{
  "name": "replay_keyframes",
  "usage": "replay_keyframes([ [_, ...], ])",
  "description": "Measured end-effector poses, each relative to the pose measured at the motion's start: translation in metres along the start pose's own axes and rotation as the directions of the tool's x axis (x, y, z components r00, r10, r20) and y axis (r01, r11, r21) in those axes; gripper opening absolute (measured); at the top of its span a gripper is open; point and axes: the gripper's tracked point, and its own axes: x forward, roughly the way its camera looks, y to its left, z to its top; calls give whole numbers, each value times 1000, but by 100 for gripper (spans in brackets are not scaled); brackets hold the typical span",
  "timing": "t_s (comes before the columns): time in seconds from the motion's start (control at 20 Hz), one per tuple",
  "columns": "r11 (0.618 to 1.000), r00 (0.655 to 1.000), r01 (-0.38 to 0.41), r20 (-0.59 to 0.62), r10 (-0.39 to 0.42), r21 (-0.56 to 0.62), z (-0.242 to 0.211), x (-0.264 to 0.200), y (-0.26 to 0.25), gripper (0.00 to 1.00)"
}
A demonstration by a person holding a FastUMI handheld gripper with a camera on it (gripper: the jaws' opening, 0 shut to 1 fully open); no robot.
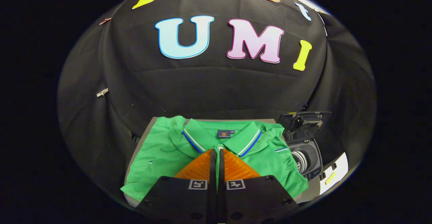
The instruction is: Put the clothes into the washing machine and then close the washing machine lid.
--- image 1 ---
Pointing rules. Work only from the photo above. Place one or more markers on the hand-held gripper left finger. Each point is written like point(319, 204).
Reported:
point(212, 183)

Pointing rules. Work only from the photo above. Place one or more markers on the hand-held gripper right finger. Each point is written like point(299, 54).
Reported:
point(221, 183)

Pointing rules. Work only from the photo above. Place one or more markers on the green polo shirt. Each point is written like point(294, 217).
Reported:
point(158, 156)

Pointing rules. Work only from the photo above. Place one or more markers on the grey washing machine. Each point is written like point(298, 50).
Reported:
point(312, 163)

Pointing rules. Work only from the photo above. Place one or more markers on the yellow tag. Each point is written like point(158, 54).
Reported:
point(330, 178)

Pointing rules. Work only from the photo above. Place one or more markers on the white panel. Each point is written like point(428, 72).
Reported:
point(339, 166)

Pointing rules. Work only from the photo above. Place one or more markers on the silver metal clip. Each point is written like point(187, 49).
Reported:
point(102, 92)

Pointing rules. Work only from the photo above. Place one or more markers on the red metal clip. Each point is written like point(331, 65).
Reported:
point(105, 21)

